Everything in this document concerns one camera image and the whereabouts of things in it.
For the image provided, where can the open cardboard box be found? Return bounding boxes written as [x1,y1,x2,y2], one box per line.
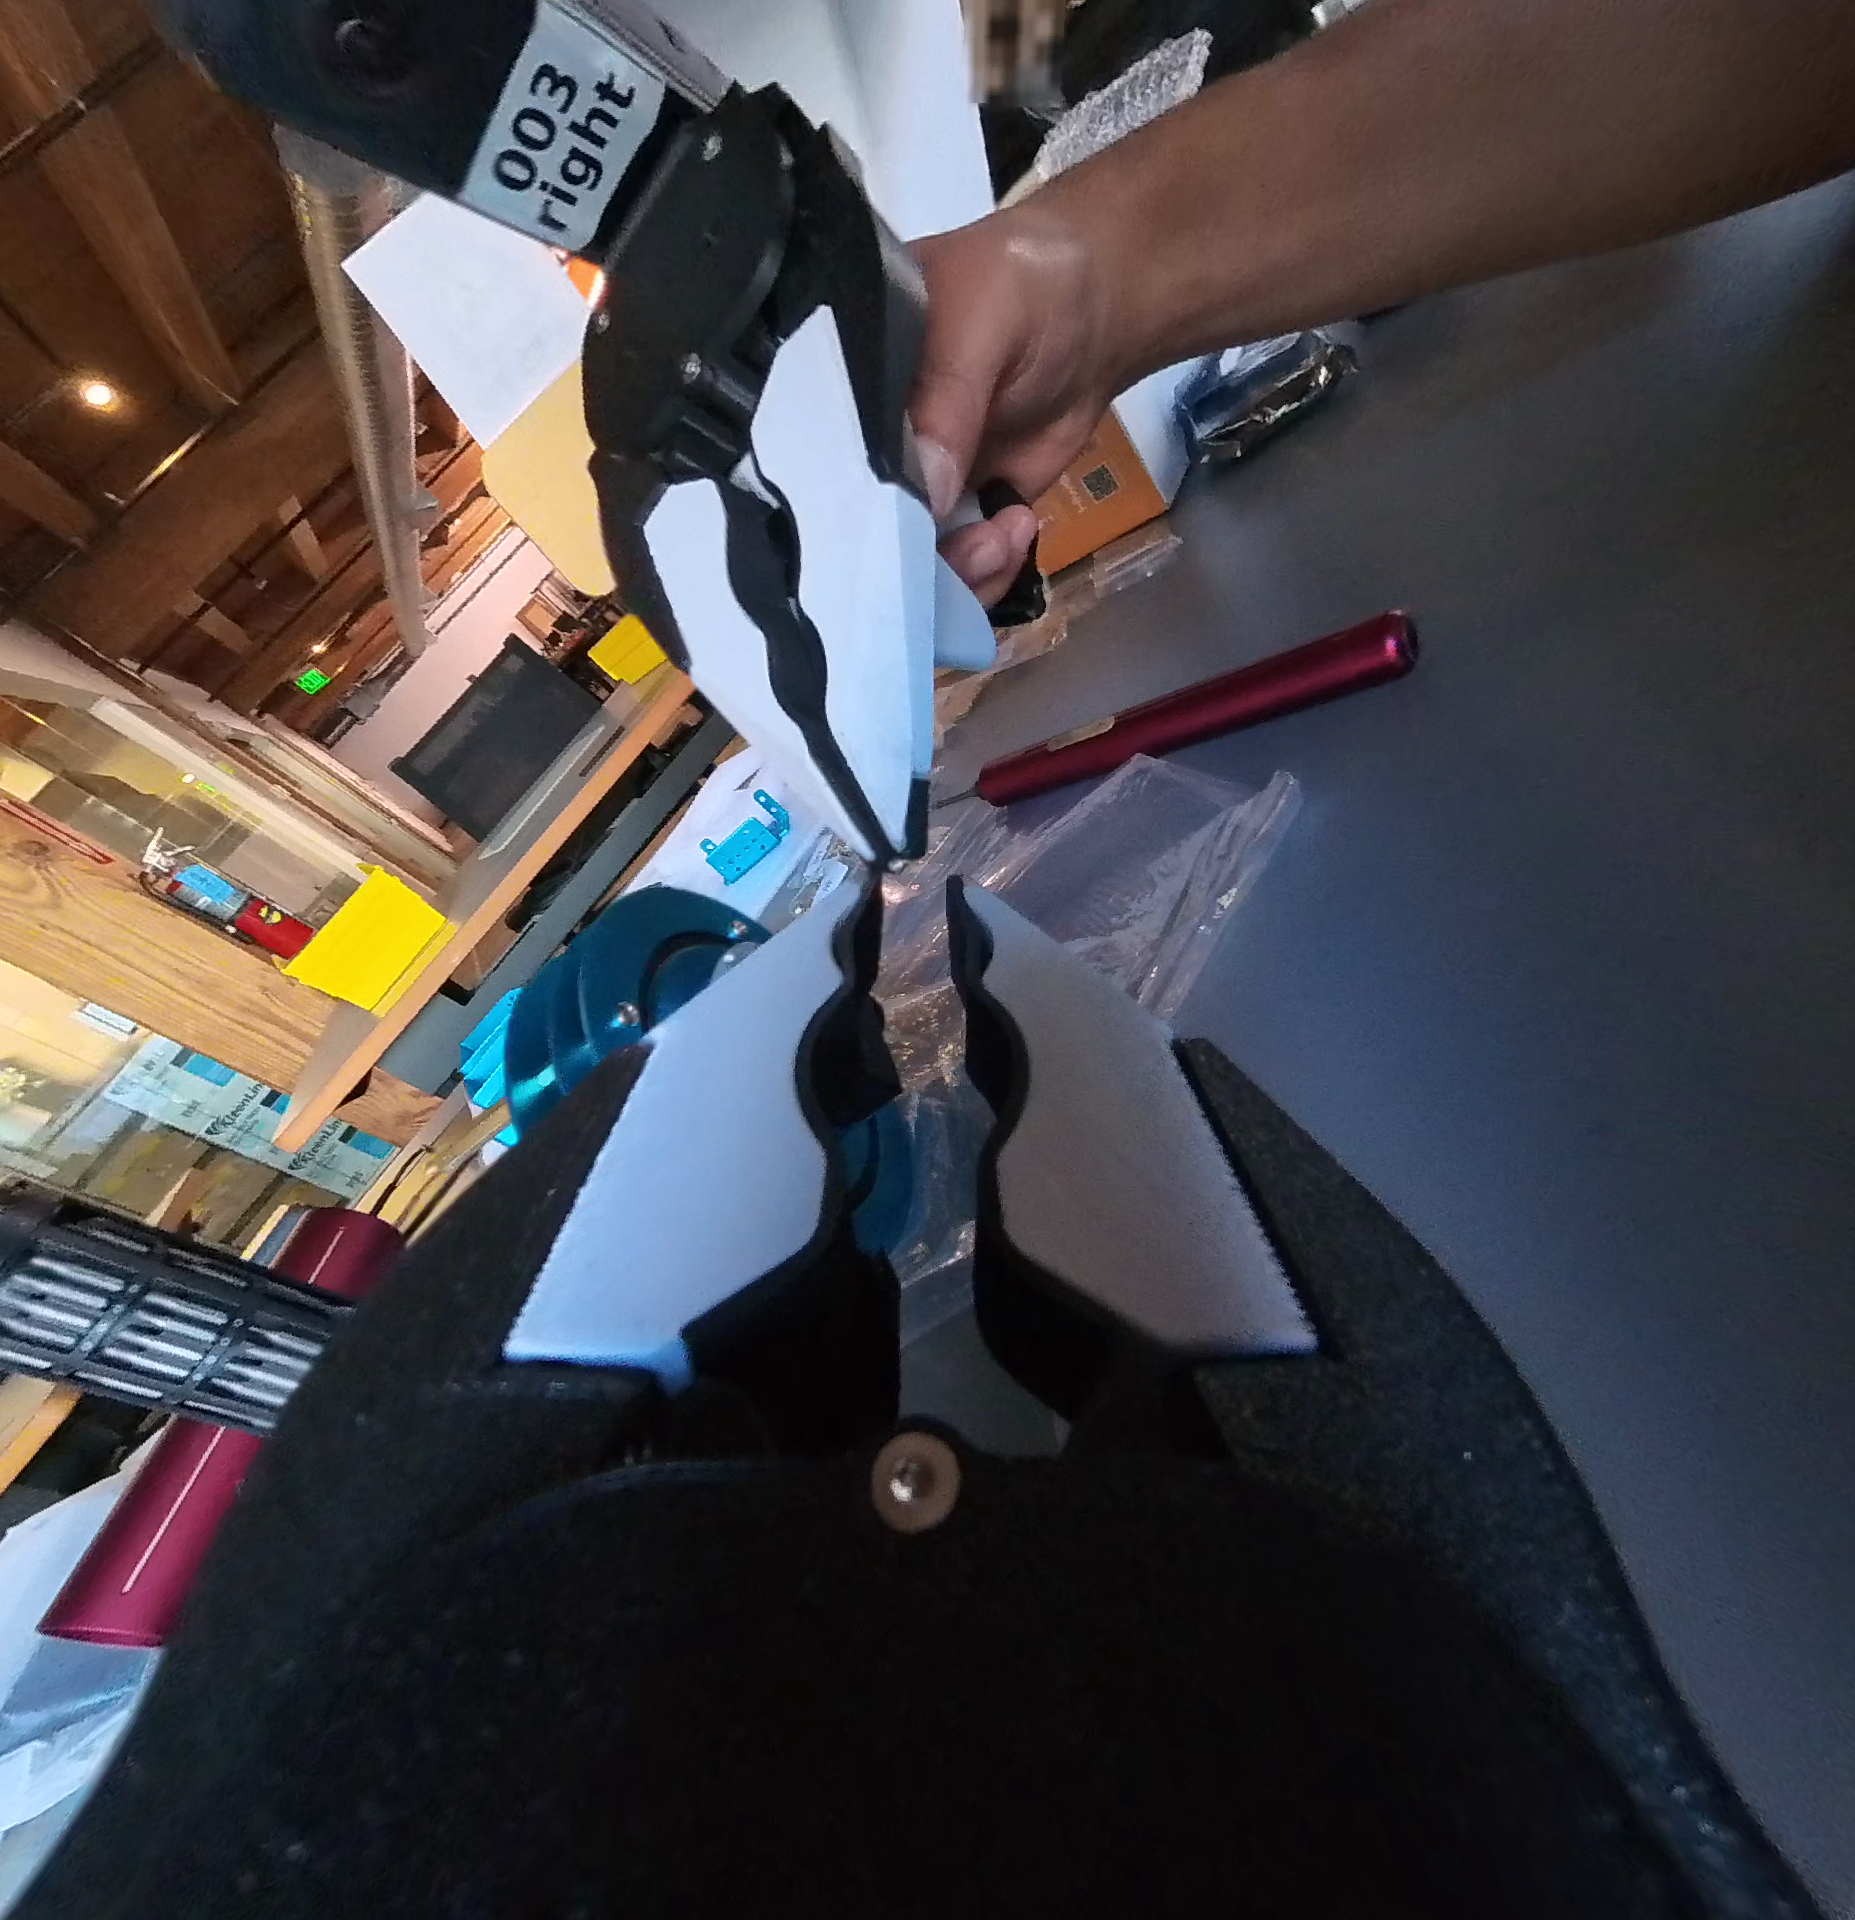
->
[340,186,1223,603]

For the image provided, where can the large blue metal bracket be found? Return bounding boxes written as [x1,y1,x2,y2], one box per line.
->
[455,1006,526,1116]

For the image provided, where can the wooden background table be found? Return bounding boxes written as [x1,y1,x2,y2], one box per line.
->
[275,683,750,1164]

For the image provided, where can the person's right hand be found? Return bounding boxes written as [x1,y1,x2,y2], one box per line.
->
[903,206,1155,603]

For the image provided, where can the cardboard boxes with blue labels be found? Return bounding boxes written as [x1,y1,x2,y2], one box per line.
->
[110,1042,397,1204]

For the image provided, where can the blue rotary base assembly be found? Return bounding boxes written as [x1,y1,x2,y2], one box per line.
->
[496,886,928,1272]

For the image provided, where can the black packet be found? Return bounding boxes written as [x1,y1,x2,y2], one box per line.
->
[1182,333,1359,466]

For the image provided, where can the red metal cylinder case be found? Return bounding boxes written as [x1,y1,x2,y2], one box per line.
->
[33,1207,407,1645]

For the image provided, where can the person's right forearm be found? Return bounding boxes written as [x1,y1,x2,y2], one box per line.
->
[1093,0,1855,400]

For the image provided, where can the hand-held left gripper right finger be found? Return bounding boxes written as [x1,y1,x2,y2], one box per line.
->
[945,873,1325,1364]

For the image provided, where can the clear plastic bag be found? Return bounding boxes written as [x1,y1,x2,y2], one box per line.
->
[799,757,1302,1331]

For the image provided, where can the silver ventilation duct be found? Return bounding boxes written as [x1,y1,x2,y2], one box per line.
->
[275,128,435,661]

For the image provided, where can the white foam sheet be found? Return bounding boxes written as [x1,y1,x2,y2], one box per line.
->
[626,734,869,962]

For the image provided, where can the blue perforated metal bracket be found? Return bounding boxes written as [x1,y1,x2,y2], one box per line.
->
[699,787,795,889]

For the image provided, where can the white crumpled paper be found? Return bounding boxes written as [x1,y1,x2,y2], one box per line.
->
[0,1468,174,1849]

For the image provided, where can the black screwdriver bit holder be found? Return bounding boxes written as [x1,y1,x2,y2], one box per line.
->
[0,1190,353,1412]

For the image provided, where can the black monitor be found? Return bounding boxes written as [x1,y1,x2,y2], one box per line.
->
[391,635,603,845]

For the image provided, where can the bubble wrap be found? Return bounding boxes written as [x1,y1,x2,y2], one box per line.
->
[1034,25,1217,192]

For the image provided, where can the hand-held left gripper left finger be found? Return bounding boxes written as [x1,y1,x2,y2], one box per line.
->
[506,886,886,1376]

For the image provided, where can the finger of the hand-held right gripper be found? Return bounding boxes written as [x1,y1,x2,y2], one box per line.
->
[641,475,886,868]
[727,306,1005,867]

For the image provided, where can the red pen screwdriver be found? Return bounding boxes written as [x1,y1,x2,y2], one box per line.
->
[933,609,1419,817]

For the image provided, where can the grey desk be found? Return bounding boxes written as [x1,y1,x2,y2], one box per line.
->
[928,164,1855,1920]

